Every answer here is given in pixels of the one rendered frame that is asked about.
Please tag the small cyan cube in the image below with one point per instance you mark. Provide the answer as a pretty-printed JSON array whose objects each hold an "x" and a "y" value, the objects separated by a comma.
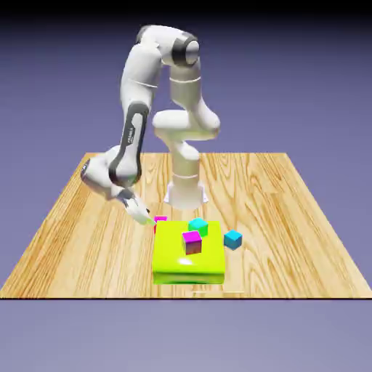
[{"x": 198, "y": 225}]

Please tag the small blue cube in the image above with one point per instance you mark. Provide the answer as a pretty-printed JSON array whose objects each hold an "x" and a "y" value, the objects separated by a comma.
[{"x": 233, "y": 239}]

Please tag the small magenta cube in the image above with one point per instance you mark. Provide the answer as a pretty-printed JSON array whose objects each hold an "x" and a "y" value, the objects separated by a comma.
[
  {"x": 192, "y": 241},
  {"x": 160, "y": 218}
]

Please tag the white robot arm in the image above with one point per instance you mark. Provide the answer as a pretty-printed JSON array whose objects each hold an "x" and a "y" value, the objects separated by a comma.
[{"x": 136, "y": 87}]

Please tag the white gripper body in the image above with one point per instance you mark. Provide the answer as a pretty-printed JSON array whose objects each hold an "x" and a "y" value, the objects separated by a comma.
[{"x": 136, "y": 209}]

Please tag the large lime green box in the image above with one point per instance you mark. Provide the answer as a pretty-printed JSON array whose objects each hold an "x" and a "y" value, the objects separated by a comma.
[{"x": 189, "y": 261}]

